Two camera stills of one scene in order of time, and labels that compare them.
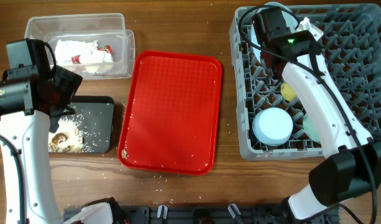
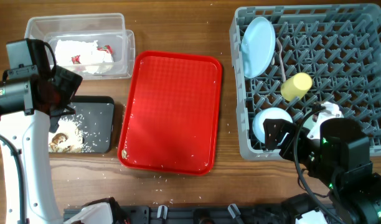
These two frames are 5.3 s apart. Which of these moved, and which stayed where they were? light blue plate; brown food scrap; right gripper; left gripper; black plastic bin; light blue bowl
Moved: right gripper; light blue plate
Stayed: left gripper; black plastic bin; brown food scrap; light blue bowl
